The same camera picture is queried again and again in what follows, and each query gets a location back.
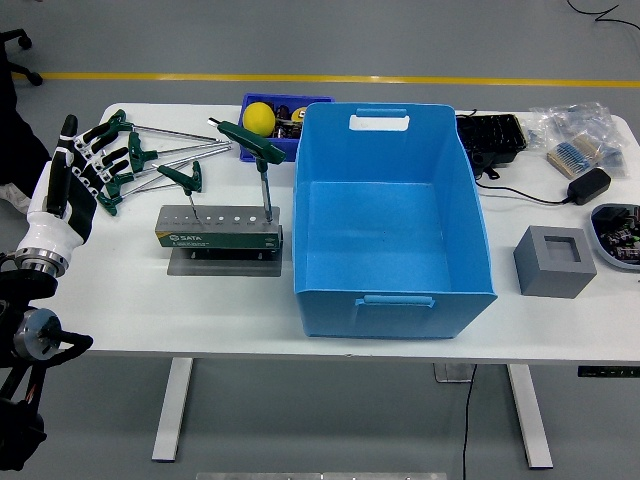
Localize large green T-handle hex key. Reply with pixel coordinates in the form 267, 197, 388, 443
207, 116, 287, 225

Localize dark blue plastic bin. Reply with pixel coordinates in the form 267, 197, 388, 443
238, 93, 335, 164

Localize grey cube with recess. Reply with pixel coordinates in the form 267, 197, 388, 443
513, 225, 599, 300

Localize black plastic tray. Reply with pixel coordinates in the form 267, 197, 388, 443
455, 113, 529, 181

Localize light blue folding box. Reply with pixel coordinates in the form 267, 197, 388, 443
292, 102, 499, 340

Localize white table leg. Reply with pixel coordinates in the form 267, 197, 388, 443
151, 357, 195, 462
505, 363, 555, 470

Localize clear bags of resistors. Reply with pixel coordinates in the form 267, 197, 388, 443
527, 101, 630, 179

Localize black adapter cable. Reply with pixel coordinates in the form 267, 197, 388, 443
474, 182, 572, 205

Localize black table control panel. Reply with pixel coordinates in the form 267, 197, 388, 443
577, 365, 640, 379

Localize black power adapter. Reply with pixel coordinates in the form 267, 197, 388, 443
567, 167, 612, 205

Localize thin black floor cable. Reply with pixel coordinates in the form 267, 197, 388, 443
567, 0, 640, 32

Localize green SATA hex key stand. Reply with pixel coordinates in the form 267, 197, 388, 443
154, 203, 285, 277

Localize tan resistor strip bundle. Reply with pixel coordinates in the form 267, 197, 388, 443
546, 134, 601, 180

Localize black office chair base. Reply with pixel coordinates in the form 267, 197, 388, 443
0, 28, 44, 87

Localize small green T-handle hex key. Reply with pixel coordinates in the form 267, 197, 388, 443
157, 164, 199, 223

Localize yellow lemon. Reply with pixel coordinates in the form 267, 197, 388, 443
243, 102, 277, 137

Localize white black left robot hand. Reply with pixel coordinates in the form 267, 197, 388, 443
18, 114, 135, 260

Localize dark brown small parts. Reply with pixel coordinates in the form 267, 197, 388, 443
272, 103, 302, 140

